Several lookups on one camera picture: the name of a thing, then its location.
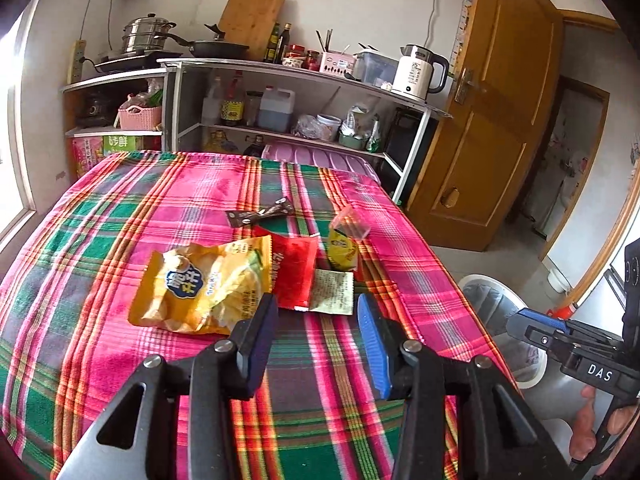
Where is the wooden door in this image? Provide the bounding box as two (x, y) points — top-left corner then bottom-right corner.
(405, 0), (566, 253)

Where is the wall ruler strip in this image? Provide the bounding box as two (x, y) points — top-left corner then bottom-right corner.
(451, 0), (474, 78)

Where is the steel steamer pot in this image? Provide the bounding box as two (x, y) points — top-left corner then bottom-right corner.
(121, 14), (177, 56)

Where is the dark brown wrapper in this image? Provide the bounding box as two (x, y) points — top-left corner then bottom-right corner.
(225, 197), (293, 226)

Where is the white plastic tub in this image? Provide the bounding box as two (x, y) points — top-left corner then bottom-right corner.
(316, 114), (342, 141)

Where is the white power strip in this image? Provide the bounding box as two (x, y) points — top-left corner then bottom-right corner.
(67, 40), (87, 83)

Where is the glass jar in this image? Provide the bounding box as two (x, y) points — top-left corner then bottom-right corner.
(244, 91), (263, 127)

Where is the white lined trash can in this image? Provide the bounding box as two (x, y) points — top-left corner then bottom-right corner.
(457, 274), (551, 388)

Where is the wooden cutting board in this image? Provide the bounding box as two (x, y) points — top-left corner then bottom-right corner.
(217, 0), (287, 61)

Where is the clear plastic bottle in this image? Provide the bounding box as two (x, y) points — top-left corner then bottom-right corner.
(201, 77), (223, 126)

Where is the sauce bottle with yellow label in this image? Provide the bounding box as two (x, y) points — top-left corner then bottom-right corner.
(221, 72), (245, 127)

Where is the crumpled clear plastic bag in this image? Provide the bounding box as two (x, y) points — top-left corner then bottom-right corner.
(292, 115), (321, 138)

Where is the dark oil bottle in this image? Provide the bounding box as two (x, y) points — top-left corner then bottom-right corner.
(265, 22), (281, 63)
(278, 22), (293, 63)

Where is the green carton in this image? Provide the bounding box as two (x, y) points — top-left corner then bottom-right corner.
(102, 135), (146, 158)

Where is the white shelf unit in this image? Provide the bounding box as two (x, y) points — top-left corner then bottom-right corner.
(60, 57), (453, 206)

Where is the dark rice cooker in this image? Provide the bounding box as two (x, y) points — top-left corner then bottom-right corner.
(80, 92), (113, 128)

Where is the red lidded jar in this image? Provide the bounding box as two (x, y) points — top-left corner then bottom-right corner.
(284, 44), (321, 71)

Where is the small yellow packet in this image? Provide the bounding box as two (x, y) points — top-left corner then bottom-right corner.
(327, 225), (360, 272)

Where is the pink woven basket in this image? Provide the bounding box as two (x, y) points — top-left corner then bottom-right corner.
(117, 104), (163, 130)

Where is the green bowl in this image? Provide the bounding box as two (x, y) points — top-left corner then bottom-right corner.
(339, 130), (373, 151)

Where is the clear plastic container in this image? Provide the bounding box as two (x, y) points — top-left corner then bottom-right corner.
(356, 50), (400, 86)

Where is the black wok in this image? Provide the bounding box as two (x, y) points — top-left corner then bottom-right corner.
(172, 24), (250, 58)

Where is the yellow chip bag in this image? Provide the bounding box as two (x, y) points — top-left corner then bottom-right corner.
(128, 234), (276, 336)

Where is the red snack packet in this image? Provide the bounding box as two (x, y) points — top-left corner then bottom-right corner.
(250, 225), (321, 311)

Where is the pink lidded storage box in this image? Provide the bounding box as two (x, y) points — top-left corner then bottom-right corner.
(262, 142), (381, 181)

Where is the green white pouch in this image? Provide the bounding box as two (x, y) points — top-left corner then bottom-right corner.
(367, 115), (384, 153)

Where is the black wall cable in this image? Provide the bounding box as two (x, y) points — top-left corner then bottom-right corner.
(100, 0), (120, 55)

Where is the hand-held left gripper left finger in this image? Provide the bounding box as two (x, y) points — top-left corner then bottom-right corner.
(55, 292), (279, 480)

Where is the black induction cooker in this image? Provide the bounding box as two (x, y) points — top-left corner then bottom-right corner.
(94, 50), (183, 75)

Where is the pink green plaid tablecloth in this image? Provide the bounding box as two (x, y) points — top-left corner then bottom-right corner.
(0, 150), (516, 480)

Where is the clear plastic wrapper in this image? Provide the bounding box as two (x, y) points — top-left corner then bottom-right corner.
(332, 205), (372, 241)

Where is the white food bag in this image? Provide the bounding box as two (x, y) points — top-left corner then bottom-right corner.
(345, 104), (376, 133)

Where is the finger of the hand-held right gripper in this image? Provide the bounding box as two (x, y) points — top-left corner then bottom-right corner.
(525, 326), (583, 361)
(505, 308), (623, 348)

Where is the pink utensil holder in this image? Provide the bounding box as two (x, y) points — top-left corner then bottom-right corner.
(319, 51), (357, 77)

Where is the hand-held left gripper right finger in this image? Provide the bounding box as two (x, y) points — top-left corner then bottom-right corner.
(356, 292), (576, 480)

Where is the kettle power cable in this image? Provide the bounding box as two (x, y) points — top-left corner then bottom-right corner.
(426, 0), (445, 48)

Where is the pale printed packet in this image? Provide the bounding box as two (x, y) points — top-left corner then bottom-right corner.
(312, 269), (355, 316)

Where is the white electric kettle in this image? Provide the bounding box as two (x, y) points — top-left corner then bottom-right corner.
(391, 44), (449, 100)

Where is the person's right hand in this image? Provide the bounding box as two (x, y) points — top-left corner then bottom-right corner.
(570, 384), (640, 464)

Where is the metal door handle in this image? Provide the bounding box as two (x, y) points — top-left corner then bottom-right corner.
(452, 67), (488, 106)

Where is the pink carton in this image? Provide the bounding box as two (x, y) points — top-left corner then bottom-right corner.
(72, 137), (106, 178)

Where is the plastic jug with dark liquid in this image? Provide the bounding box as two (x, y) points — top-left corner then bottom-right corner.
(257, 86), (296, 133)

